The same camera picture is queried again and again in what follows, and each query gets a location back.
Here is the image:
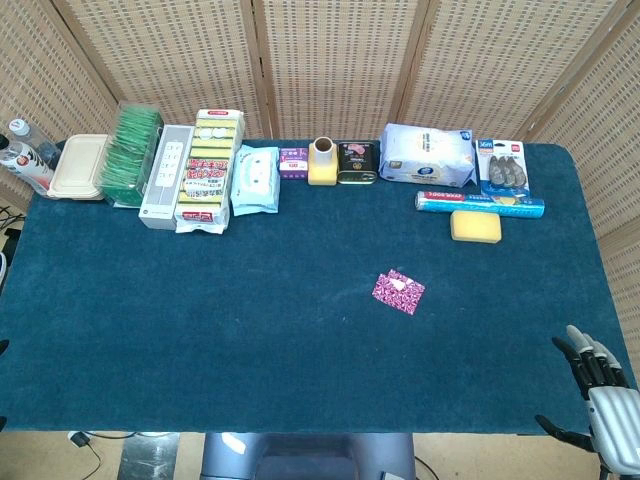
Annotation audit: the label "white paper roll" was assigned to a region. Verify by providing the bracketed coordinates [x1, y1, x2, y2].
[308, 137, 337, 171]

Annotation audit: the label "white red labelled bottle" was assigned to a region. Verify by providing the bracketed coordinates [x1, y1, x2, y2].
[0, 134, 55, 196]

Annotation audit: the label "yellow sponge multipack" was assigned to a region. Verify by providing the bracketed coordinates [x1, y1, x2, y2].
[174, 108, 246, 235]

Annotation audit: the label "light blue wet wipes pack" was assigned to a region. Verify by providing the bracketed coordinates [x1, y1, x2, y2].
[230, 144, 281, 217]

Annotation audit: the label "dark blue table mat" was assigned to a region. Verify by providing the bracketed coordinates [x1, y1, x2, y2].
[0, 139, 640, 435]

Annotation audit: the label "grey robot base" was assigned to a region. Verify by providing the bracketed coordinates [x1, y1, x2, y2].
[202, 432, 416, 480]

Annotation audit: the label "pink patterned pouch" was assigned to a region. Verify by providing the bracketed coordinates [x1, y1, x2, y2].
[371, 268, 427, 316]

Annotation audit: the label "dark canned meat tin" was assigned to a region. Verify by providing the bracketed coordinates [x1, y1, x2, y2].
[337, 140, 379, 186]

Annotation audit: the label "clear water bottle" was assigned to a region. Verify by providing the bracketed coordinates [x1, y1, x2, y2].
[8, 118, 61, 171]

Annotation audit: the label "beige lunch box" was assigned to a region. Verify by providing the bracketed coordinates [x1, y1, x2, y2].
[47, 133, 110, 201]

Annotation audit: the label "blue cling wrap roll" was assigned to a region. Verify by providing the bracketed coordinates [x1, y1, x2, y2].
[414, 190, 546, 220]

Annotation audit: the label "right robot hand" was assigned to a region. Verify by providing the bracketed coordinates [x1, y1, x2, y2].
[534, 324, 640, 474]

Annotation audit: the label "white power strip box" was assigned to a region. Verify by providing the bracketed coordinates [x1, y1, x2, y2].
[138, 124, 195, 231]

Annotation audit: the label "small purple box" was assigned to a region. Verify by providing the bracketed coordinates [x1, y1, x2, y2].
[278, 146, 311, 181]

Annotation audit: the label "white blue tissue pack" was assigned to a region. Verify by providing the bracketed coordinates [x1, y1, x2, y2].
[378, 122, 476, 189]

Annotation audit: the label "yellow tape holder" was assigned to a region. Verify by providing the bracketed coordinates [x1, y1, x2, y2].
[307, 149, 339, 187]

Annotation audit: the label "black floor cables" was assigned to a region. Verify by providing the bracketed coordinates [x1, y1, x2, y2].
[0, 202, 26, 251]

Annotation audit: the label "black charger with cable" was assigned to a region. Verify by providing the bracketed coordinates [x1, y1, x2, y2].
[67, 430, 109, 474]

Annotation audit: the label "woven folding screen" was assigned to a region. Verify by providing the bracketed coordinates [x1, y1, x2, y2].
[0, 0, 640, 351]

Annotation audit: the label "metal floor plate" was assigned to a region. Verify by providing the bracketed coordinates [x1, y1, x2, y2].
[121, 432, 180, 480]

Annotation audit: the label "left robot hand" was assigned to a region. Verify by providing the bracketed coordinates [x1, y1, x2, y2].
[0, 338, 10, 434]

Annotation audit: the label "green tea bag box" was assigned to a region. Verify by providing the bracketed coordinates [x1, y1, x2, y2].
[99, 102, 165, 208]

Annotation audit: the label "loose yellow sponge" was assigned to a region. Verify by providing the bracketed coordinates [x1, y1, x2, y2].
[450, 209, 503, 244]

